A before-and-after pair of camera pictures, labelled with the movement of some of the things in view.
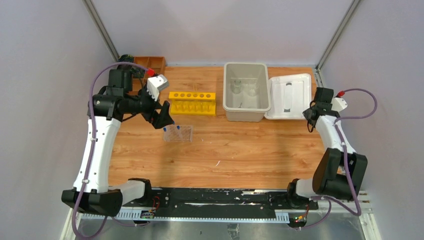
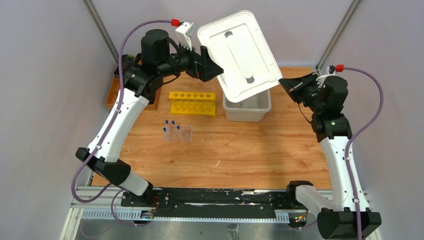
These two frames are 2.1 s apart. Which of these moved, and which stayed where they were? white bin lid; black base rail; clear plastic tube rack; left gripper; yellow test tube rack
Moved: left gripper; white bin lid
Stayed: yellow test tube rack; clear plastic tube rack; black base rail
